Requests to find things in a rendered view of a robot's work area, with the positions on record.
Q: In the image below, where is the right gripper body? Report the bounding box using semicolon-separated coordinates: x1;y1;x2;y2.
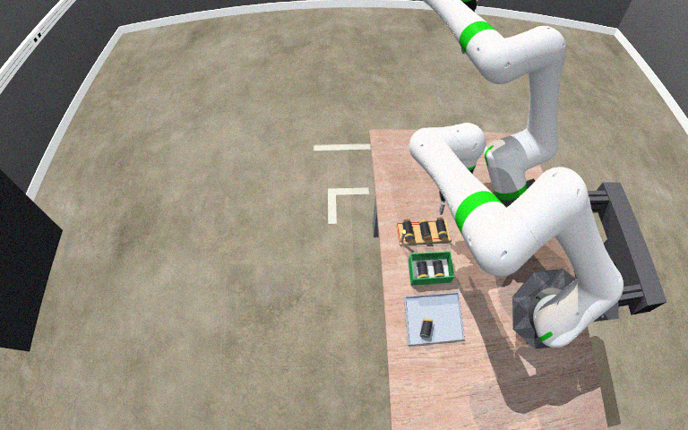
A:
463;0;478;12

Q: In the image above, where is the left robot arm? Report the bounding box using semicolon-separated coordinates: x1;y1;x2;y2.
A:
409;123;624;348

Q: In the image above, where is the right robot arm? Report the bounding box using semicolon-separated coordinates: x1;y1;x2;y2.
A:
423;0;566;208

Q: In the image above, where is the black battery with yellow band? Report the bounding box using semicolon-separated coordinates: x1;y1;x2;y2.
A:
433;260;444;277
417;261;428;279
402;220;414;239
419;219;431;238
435;219;447;236
420;318;433;338

